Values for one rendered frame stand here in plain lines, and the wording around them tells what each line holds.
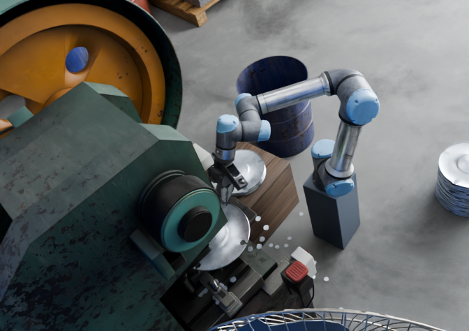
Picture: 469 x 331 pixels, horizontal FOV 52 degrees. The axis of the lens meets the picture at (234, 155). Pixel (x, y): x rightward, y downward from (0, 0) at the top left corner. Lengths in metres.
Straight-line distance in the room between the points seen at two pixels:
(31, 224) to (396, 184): 2.10
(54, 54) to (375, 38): 2.65
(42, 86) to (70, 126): 0.31
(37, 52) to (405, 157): 2.09
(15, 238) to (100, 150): 0.27
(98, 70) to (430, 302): 1.76
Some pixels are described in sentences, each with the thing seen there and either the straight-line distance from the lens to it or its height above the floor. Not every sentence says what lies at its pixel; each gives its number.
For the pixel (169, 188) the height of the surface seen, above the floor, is 1.42.
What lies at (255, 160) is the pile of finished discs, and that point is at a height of 0.38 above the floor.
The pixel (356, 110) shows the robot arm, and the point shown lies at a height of 1.04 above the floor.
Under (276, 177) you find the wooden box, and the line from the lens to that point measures 2.47.
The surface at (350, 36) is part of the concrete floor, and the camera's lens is 3.81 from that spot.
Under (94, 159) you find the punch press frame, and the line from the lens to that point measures 1.19.
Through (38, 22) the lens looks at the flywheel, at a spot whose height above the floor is 1.65.
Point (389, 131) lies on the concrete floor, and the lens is 3.07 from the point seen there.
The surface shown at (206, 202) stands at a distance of 1.18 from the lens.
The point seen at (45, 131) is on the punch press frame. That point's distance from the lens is 1.36.
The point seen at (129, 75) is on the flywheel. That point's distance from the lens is 1.74.
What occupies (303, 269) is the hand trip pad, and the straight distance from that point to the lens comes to 1.70.
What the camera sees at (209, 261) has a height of 0.78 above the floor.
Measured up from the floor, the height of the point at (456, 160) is 0.25.
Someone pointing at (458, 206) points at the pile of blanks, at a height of 0.07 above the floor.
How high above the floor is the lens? 2.26
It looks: 47 degrees down
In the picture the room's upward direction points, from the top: 20 degrees counter-clockwise
